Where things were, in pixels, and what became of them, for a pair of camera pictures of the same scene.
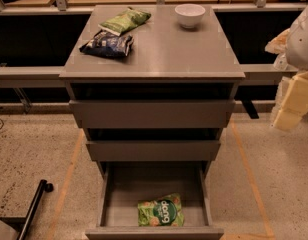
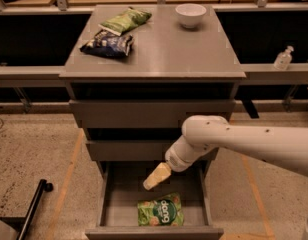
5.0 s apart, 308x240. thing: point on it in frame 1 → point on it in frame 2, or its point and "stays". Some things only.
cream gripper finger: (278, 45) → (161, 173)
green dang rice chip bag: (166, 211) stays
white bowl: (189, 14) stays
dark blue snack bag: (109, 44) stays
